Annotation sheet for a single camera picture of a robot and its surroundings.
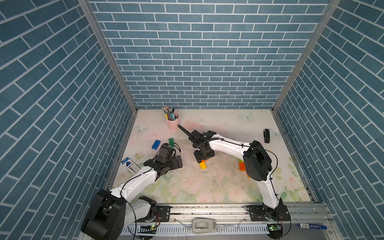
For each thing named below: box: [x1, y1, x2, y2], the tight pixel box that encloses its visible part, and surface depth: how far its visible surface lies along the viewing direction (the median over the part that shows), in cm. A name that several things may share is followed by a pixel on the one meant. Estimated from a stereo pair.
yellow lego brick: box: [199, 161, 207, 170], surface depth 91 cm
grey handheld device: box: [192, 218, 217, 233], surface depth 70 cm
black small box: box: [263, 128, 270, 144], surface depth 104 cm
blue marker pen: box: [298, 223, 328, 230], surface depth 71 cm
